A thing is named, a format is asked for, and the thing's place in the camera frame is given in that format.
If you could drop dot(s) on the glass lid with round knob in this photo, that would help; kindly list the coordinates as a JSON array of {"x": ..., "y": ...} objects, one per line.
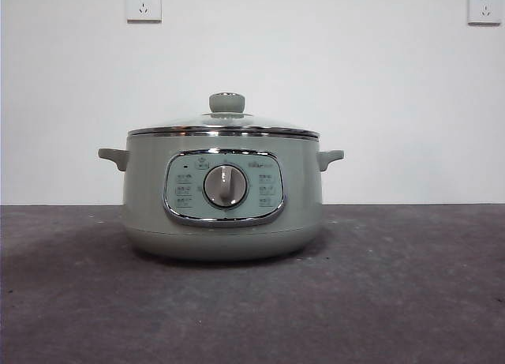
[{"x": 226, "y": 102}]

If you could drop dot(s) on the pale green electric pot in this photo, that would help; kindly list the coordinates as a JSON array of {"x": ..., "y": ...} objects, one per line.
[{"x": 146, "y": 198}]

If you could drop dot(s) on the white wall socket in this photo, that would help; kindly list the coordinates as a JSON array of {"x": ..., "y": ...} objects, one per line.
[
  {"x": 143, "y": 4},
  {"x": 484, "y": 7}
]

